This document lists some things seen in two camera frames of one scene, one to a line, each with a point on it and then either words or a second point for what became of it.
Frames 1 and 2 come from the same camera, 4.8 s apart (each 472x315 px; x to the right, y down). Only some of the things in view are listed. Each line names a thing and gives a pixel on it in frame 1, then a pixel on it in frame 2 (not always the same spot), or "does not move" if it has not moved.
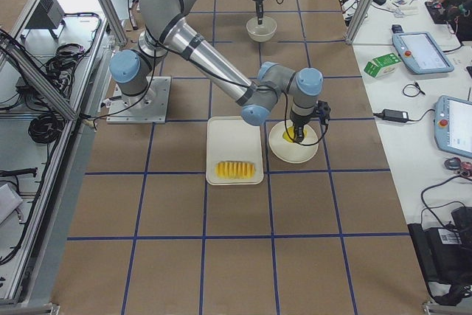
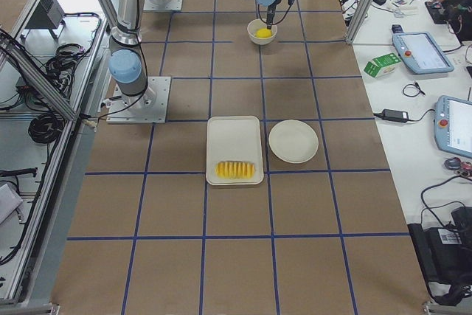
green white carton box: x=383 y=65 does not move
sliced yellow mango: x=235 y=170 does not move
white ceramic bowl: x=262 y=32 does not move
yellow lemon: x=291 y=132 to x=264 y=32
